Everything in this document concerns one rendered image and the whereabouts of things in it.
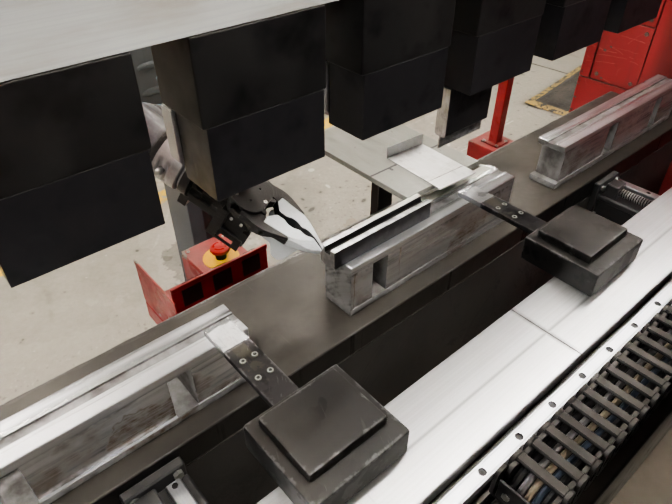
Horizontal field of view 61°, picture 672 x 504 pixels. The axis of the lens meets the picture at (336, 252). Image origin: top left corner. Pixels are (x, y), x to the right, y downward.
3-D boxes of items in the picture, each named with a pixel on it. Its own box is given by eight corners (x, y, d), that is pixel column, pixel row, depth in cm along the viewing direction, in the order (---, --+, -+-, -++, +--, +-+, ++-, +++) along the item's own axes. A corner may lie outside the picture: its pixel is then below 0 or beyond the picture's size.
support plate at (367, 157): (374, 115, 116) (374, 111, 115) (478, 165, 100) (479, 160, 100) (304, 143, 107) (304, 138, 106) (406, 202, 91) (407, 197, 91)
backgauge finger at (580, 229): (486, 185, 96) (491, 159, 93) (635, 260, 81) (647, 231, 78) (438, 212, 90) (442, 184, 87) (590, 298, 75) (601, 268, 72)
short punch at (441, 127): (474, 126, 92) (484, 68, 86) (484, 130, 91) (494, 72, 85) (432, 145, 87) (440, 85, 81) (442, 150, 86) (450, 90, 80)
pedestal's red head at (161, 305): (231, 274, 128) (221, 207, 117) (273, 312, 119) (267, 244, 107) (148, 315, 118) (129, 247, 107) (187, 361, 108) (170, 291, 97)
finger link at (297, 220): (314, 256, 86) (263, 221, 86) (333, 233, 82) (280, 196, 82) (307, 269, 84) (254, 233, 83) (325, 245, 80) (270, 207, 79)
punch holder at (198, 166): (283, 129, 71) (274, -14, 60) (327, 155, 66) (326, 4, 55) (173, 170, 63) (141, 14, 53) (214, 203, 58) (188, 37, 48)
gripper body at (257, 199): (261, 225, 87) (195, 180, 86) (285, 189, 81) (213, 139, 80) (238, 255, 82) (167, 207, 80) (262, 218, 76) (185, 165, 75)
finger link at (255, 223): (292, 232, 81) (241, 197, 80) (297, 225, 80) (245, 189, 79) (278, 252, 77) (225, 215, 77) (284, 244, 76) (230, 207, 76)
